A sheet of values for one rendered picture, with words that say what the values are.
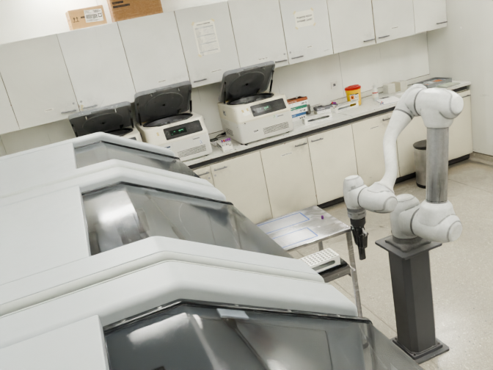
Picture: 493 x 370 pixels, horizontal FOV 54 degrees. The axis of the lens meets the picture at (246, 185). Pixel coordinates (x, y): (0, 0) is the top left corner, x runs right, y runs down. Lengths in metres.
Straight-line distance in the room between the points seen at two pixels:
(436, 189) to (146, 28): 2.98
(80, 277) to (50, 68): 3.62
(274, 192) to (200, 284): 3.96
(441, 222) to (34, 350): 2.06
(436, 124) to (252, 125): 2.45
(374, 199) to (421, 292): 0.83
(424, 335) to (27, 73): 3.59
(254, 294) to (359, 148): 4.33
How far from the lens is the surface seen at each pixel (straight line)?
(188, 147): 4.42
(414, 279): 2.83
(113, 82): 4.53
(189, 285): 0.85
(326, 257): 2.40
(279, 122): 4.68
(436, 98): 2.42
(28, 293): 1.00
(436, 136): 2.47
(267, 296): 0.92
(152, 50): 4.58
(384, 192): 2.24
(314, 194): 5.00
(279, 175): 4.77
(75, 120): 4.44
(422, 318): 3.00
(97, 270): 0.99
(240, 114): 4.57
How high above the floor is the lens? 2.01
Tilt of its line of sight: 19 degrees down
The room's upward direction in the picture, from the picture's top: 12 degrees counter-clockwise
